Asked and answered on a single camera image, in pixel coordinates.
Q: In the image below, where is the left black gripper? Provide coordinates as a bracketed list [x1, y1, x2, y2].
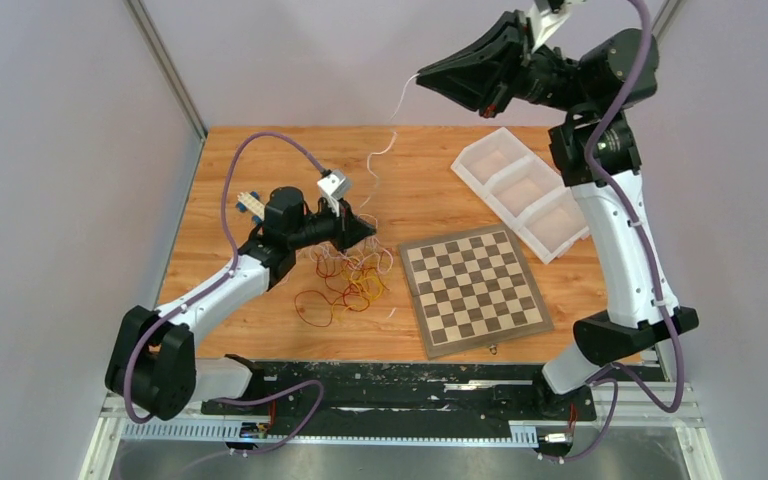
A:
[288, 196, 376, 253]

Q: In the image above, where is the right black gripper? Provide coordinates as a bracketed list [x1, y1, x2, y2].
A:
[418, 6, 593, 117]

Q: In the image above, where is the red thin cable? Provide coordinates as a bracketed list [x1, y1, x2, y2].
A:
[293, 251, 392, 330]

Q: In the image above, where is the yellow thin cable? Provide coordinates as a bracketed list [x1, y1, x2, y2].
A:
[334, 264, 392, 323]

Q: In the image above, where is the white thin cable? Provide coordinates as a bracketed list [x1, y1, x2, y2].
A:
[307, 72, 420, 276]

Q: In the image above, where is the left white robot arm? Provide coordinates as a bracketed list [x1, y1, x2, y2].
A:
[104, 187, 377, 424]

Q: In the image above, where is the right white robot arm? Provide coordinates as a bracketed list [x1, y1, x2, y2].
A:
[416, 1, 699, 418]

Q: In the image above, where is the white blue toy car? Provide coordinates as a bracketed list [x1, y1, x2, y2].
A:
[236, 192, 266, 222]

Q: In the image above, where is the white three-compartment tray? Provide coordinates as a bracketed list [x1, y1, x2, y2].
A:
[451, 128, 590, 264]

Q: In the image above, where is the wooden chessboard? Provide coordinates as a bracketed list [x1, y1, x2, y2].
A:
[398, 224, 554, 359]

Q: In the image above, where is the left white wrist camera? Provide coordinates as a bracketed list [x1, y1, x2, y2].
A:
[317, 170, 352, 217]

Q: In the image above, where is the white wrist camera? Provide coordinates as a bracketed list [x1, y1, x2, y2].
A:
[317, 170, 352, 217]
[526, 0, 585, 51]

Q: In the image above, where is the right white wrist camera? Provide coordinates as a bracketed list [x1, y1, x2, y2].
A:
[526, 0, 585, 51]

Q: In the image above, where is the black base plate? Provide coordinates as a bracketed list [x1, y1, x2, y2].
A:
[198, 358, 597, 440]

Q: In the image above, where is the slotted cable duct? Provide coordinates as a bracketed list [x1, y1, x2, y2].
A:
[121, 419, 539, 448]

